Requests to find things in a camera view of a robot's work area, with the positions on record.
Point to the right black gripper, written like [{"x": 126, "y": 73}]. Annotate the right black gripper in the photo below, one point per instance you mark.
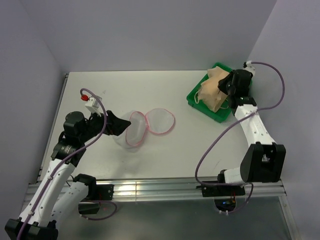
[{"x": 222, "y": 82}]

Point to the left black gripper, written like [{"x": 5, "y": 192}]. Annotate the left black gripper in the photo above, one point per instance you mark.
[{"x": 116, "y": 125}]

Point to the beige bra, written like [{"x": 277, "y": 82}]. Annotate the beige bra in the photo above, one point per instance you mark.
[{"x": 209, "y": 92}]

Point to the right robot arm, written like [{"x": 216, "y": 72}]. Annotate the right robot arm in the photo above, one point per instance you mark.
[{"x": 264, "y": 159}]

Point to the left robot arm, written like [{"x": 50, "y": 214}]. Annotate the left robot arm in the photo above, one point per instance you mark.
[{"x": 39, "y": 220}]

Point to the green plastic tray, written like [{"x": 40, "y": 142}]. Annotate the green plastic tray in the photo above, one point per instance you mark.
[{"x": 222, "y": 114}]

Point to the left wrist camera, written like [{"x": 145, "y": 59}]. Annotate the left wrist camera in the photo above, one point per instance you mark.
[{"x": 93, "y": 104}]

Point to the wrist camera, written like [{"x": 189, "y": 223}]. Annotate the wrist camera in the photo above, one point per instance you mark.
[
  {"x": 248, "y": 66},
  {"x": 93, "y": 104}
]

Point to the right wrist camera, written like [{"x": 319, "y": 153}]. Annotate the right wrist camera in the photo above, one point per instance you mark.
[{"x": 248, "y": 66}]

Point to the aluminium mounting rail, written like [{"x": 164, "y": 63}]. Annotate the aluminium mounting rail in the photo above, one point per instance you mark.
[{"x": 165, "y": 189}]

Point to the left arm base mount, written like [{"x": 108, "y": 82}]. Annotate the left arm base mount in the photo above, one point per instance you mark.
[{"x": 103, "y": 192}]

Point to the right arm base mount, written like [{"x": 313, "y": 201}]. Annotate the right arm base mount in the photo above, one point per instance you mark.
[{"x": 224, "y": 196}]

